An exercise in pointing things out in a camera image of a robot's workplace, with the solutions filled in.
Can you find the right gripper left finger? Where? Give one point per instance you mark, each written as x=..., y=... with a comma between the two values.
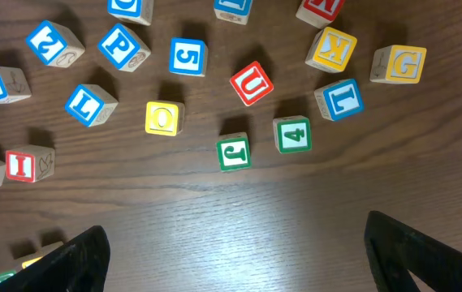
x=80, y=265

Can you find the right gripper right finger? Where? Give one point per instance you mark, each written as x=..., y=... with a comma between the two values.
x=397, y=252

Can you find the yellow O block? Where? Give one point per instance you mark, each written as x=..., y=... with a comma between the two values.
x=27, y=260
x=164, y=118

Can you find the red I block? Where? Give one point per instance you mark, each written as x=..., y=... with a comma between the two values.
x=30, y=163

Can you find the green 4 block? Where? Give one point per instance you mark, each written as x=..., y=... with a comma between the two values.
x=292, y=134

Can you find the blue L block right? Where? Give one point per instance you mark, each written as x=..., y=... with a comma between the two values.
x=339, y=100

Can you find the blue l block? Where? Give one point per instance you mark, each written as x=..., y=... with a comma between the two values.
x=339, y=100
x=91, y=105

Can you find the blue L block left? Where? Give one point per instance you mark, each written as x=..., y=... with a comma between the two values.
x=91, y=105

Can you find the yellow G block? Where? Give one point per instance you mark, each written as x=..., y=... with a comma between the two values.
x=398, y=64

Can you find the green J block right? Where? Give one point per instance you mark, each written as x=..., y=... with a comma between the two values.
x=233, y=152

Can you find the blue T block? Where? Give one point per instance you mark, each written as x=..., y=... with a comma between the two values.
x=13, y=85

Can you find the yellow K block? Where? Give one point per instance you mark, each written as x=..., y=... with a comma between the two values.
x=331, y=50

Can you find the red U block right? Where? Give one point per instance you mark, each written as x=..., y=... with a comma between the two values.
x=251, y=83

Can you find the blue 2 block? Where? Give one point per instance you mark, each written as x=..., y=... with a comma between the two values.
x=55, y=45

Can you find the blue P block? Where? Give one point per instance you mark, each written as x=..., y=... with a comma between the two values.
x=123, y=48

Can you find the blue 5 block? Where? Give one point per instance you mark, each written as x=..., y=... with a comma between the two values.
x=188, y=57

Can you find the red M block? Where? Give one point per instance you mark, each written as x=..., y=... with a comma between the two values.
x=319, y=13

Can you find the blue D block upper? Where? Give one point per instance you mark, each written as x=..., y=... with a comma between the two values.
x=133, y=11

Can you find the blue d block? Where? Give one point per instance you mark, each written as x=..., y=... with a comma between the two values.
x=235, y=11
x=133, y=11

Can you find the blue D block right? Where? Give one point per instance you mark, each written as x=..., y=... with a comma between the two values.
x=235, y=11

